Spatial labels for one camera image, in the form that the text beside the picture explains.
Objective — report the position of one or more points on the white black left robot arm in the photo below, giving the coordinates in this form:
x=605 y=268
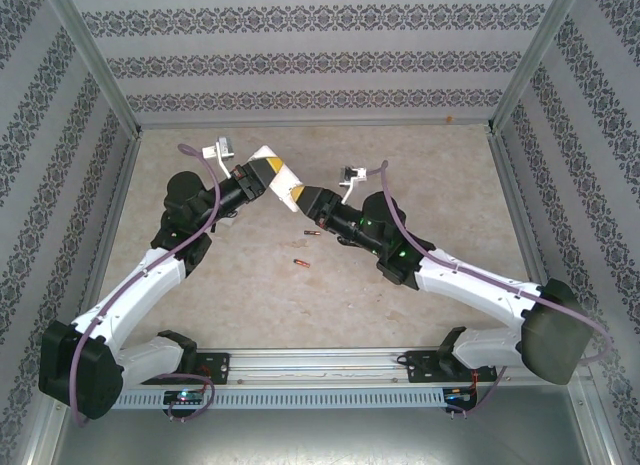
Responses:
x=145 y=280

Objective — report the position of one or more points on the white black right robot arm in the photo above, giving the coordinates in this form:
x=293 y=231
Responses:
x=475 y=285

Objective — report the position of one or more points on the black copper AAA battery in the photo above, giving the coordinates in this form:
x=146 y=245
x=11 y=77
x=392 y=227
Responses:
x=311 y=232

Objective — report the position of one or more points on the orange black AAA battery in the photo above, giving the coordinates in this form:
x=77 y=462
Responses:
x=301 y=262

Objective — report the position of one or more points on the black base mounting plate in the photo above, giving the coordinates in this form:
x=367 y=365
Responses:
x=425 y=367
x=215 y=367

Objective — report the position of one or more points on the small circuit board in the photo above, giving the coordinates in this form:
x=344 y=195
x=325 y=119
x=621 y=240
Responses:
x=457 y=396
x=184 y=396

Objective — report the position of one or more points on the grey metal panel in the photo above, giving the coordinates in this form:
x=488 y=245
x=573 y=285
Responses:
x=320 y=435

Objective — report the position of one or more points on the aluminium frame side rail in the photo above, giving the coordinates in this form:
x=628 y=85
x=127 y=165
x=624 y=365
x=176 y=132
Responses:
x=117 y=195
x=520 y=210

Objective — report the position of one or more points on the aluminium frame back rail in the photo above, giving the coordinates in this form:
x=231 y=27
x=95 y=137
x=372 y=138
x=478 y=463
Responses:
x=315 y=126

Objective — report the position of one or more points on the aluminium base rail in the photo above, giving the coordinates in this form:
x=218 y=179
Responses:
x=320 y=367

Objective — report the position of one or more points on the aluminium frame post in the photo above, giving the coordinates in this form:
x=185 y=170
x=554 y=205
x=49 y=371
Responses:
x=85 y=55
x=537 y=55

